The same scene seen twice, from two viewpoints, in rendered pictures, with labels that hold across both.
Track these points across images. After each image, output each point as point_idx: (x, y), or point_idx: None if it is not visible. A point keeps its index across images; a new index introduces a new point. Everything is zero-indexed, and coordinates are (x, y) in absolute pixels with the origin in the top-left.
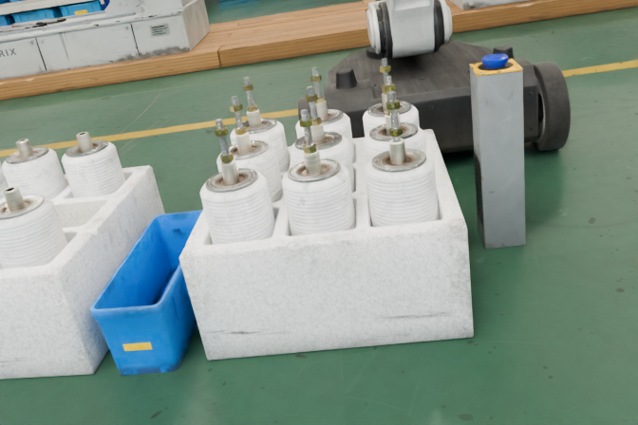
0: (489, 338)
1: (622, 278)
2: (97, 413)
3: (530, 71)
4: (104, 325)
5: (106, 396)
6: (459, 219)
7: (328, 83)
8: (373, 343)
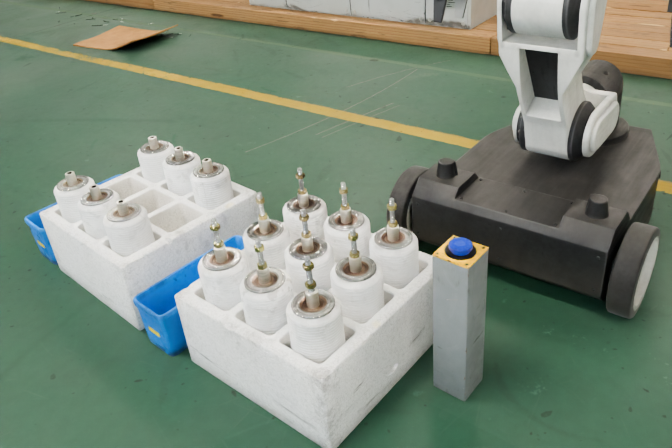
0: None
1: None
2: (119, 359)
3: (608, 235)
4: (139, 310)
5: (132, 350)
6: (326, 371)
7: (469, 151)
8: (273, 414)
